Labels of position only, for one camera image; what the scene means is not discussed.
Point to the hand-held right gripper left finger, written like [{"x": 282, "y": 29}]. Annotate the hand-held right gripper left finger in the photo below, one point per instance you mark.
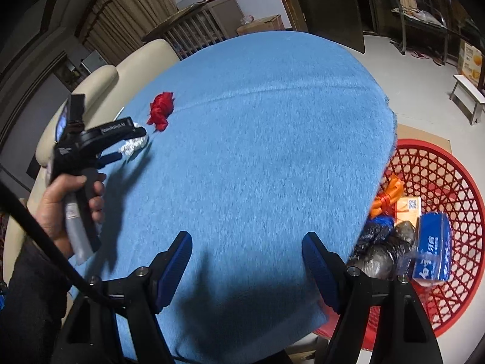
[{"x": 174, "y": 269}]

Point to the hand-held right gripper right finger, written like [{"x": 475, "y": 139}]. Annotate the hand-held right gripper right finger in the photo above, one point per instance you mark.
[{"x": 321, "y": 269}]

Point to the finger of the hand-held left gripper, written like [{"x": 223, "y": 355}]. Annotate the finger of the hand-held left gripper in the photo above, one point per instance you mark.
[
  {"x": 111, "y": 158},
  {"x": 136, "y": 132}
]

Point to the black plastic bag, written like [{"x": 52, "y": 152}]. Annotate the black plastic bag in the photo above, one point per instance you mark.
[{"x": 379, "y": 258}]

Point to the orange plastic bag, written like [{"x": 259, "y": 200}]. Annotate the orange plastic bag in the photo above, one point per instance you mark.
[{"x": 386, "y": 197}]

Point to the yellow red paper box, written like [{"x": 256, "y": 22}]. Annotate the yellow red paper box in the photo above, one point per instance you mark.
[{"x": 407, "y": 212}]

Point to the crushed blue toothpaste box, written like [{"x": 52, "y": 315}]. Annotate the crushed blue toothpaste box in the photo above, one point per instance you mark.
[{"x": 432, "y": 246}]

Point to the red plastic basket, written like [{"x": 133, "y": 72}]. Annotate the red plastic basket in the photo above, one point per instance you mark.
[{"x": 435, "y": 167}]

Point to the person's left forearm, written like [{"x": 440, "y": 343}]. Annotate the person's left forearm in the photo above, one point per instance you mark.
[{"x": 30, "y": 303}]

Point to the person's left hand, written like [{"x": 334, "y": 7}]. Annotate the person's left hand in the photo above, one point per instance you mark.
[{"x": 53, "y": 212}]

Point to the crumpled red plastic bag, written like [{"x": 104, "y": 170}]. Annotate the crumpled red plastic bag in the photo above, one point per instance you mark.
[{"x": 161, "y": 110}]

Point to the beige leather sofa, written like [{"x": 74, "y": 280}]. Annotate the beige leather sofa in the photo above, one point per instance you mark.
[{"x": 94, "y": 79}]

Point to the white standing air conditioner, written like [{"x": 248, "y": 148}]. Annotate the white standing air conditioner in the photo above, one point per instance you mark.
[{"x": 94, "y": 62}]

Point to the blue tablecloth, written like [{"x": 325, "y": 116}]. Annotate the blue tablecloth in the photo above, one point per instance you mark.
[{"x": 246, "y": 140}]

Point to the wooden crib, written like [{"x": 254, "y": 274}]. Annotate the wooden crib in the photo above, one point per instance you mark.
[{"x": 197, "y": 26}]

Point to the brown curtains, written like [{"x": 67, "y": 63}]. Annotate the brown curtains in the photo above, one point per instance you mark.
[{"x": 125, "y": 3}]

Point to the glass jar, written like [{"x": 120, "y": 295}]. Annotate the glass jar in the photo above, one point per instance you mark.
[{"x": 247, "y": 19}]

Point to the brown cardboard box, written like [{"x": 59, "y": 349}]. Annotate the brown cardboard box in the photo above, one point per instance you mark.
[{"x": 261, "y": 26}]

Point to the dark wooden door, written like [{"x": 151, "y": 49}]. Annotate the dark wooden door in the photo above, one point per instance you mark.
[{"x": 326, "y": 7}]

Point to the white stool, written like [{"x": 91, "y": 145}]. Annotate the white stool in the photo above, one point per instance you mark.
[{"x": 470, "y": 88}]

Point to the red slipper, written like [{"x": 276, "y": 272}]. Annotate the red slipper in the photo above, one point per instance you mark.
[{"x": 420, "y": 55}]

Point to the yellow printed carton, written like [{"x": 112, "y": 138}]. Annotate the yellow printed carton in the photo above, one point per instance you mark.
[{"x": 471, "y": 60}]

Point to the clear plastic bag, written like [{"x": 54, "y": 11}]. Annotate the clear plastic bag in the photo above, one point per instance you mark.
[{"x": 426, "y": 15}]

